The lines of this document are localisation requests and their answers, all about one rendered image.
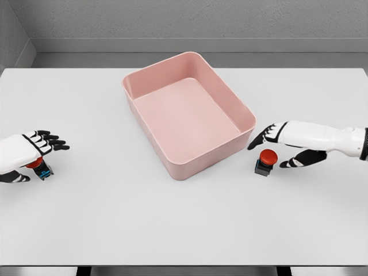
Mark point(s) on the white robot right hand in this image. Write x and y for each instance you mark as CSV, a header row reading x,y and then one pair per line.
x,y
304,135

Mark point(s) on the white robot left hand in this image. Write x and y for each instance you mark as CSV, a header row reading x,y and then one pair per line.
x,y
17,152

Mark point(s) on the red button industrial switch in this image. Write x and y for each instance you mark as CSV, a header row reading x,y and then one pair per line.
x,y
43,171
266,161

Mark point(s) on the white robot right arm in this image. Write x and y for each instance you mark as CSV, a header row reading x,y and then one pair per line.
x,y
355,142

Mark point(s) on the pink rectangular plastic basket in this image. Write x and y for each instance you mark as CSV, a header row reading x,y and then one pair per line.
x,y
187,115

